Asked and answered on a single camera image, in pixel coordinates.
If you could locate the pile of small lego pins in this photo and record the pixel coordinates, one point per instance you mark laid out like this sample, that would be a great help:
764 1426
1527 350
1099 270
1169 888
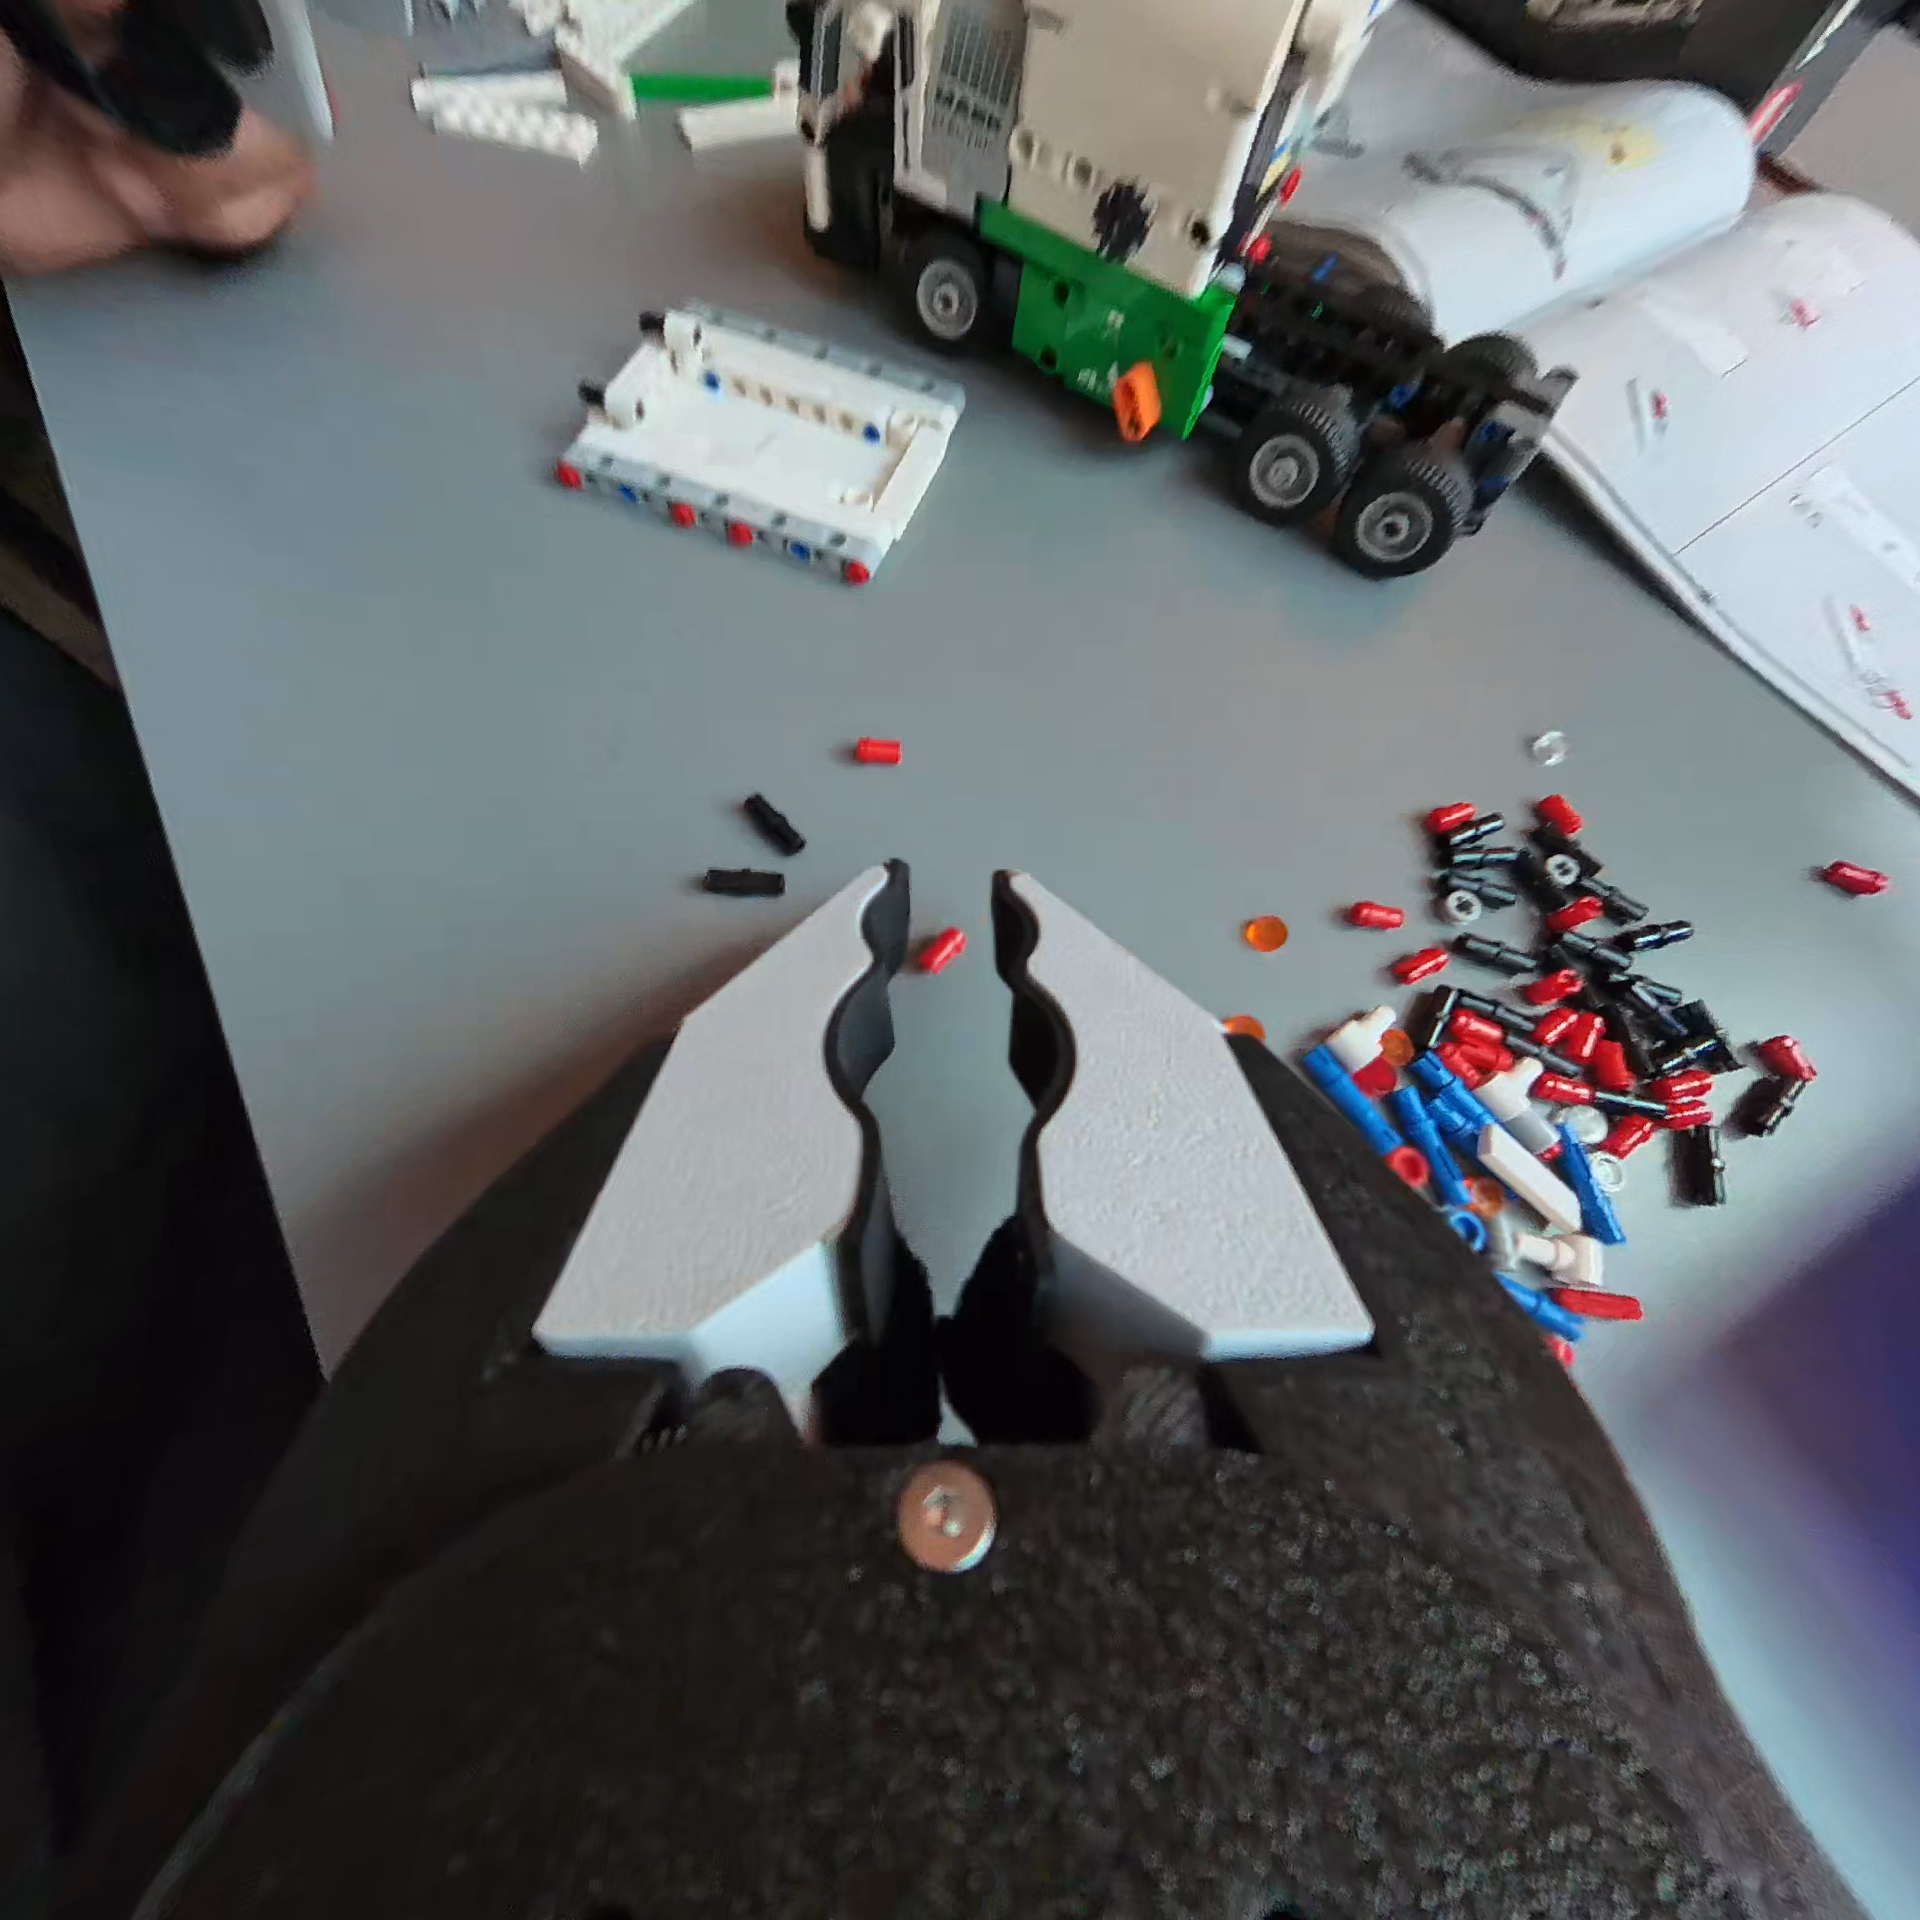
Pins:
1576 1036

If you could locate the person's left hand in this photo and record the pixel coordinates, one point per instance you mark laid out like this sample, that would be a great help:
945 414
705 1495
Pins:
149 202

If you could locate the lego instruction booklet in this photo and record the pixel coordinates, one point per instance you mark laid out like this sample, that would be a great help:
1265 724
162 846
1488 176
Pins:
1723 389

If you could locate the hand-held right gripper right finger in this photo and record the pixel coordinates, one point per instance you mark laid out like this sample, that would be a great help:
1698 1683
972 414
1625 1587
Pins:
1200 1186

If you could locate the white green lego truck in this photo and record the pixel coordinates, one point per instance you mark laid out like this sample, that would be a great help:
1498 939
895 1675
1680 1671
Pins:
1096 120

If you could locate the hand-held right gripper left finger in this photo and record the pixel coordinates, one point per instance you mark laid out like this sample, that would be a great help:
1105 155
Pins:
705 1186

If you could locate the black lego set box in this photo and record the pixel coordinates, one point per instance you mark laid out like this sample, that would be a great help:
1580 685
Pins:
1693 43

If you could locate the white grey lego panel assembly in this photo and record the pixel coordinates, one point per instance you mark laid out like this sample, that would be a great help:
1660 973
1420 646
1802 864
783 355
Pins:
749 436

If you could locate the black lego pin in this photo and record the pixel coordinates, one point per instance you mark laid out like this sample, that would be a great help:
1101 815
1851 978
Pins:
743 880
772 822

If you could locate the loose white lego beams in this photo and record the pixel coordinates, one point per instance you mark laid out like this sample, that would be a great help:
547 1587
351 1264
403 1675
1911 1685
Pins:
509 100

